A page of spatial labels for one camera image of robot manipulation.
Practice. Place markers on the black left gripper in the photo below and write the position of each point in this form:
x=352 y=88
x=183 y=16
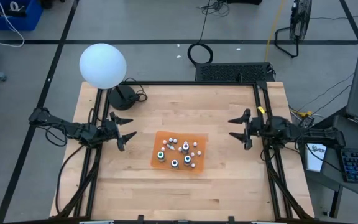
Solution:
x=109 y=133

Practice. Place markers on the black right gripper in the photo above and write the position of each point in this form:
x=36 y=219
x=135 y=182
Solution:
x=256 y=127

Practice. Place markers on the green food coloring bottle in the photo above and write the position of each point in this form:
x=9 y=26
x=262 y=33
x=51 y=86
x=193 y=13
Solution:
x=160 y=155

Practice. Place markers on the translucent orange plastic bin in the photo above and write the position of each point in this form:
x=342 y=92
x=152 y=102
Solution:
x=179 y=155

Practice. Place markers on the black food coloring bottle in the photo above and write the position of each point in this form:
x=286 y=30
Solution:
x=174 y=163

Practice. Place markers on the small silver cylinder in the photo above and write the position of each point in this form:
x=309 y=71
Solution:
x=185 y=147

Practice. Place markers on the blue food coloring bottle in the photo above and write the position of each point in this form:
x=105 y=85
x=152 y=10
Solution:
x=187 y=159

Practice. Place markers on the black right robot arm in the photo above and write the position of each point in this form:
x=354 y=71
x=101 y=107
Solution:
x=315 y=135

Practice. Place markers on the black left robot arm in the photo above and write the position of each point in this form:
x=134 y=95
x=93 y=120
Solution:
x=67 y=127

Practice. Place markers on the small yellow tag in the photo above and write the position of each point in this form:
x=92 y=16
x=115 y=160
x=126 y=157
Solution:
x=261 y=109

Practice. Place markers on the black perforated computer case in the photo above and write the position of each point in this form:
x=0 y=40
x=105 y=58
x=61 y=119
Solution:
x=228 y=72

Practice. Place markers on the yellow power connector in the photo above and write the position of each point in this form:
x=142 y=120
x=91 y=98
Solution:
x=303 y=113

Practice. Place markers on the white globe table lamp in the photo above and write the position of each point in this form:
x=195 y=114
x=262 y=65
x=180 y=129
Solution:
x=102 y=65

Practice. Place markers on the white printed paper sheet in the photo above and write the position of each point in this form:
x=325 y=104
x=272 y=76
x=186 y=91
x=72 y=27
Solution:
x=314 y=160

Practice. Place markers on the black table clamp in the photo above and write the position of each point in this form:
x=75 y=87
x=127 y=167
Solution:
x=232 y=219
x=140 y=219

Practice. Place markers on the dark grey desk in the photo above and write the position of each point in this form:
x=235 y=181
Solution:
x=331 y=174

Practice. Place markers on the black floor fan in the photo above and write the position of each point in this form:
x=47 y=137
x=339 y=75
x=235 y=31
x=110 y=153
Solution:
x=300 y=18

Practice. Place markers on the blue plastic storage bin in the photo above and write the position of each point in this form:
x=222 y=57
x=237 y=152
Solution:
x=30 y=18

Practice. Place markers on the black aluminium rig frame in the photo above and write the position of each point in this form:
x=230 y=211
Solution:
x=197 y=83

